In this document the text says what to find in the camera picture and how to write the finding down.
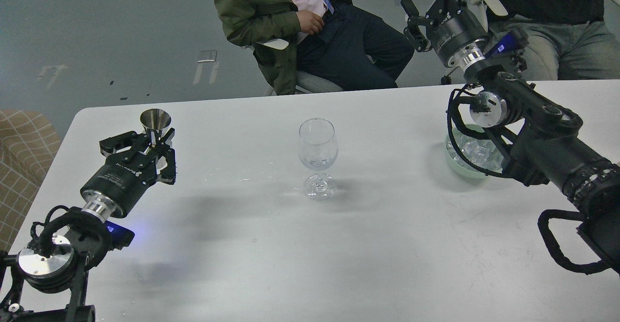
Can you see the seated person dark trousers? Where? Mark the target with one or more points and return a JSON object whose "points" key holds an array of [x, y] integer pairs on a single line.
{"points": [[330, 39]]}

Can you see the white office chair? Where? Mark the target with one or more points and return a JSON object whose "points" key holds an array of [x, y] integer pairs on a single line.
{"points": [[310, 82]]}

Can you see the beige checked sofa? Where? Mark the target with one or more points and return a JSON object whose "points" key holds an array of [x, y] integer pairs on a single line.
{"points": [[28, 145]]}

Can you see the clear wine glass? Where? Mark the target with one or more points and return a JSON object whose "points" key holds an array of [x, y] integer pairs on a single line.
{"points": [[317, 149]]}

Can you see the person in grey jeans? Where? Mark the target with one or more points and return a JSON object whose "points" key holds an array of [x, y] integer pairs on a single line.
{"points": [[567, 39]]}

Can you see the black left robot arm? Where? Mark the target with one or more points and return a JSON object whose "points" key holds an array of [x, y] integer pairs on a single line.
{"points": [[73, 240]]}

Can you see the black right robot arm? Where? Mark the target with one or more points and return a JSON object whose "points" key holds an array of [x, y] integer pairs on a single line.
{"points": [[502, 127]]}

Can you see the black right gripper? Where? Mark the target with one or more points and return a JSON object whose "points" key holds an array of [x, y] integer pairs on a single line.
{"points": [[453, 32]]}

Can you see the steel cocktail jigger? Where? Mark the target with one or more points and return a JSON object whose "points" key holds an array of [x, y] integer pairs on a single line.
{"points": [[156, 123]]}

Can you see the clear ice cubes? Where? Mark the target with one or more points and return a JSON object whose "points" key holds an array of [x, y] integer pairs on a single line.
{"points": [[477, 152]]}

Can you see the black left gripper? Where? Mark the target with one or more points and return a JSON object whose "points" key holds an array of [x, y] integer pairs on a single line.
{"points": [[128, 171]]}

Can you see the green bowl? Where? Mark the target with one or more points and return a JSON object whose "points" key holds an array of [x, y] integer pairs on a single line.
{"points": [[457, 167]]}

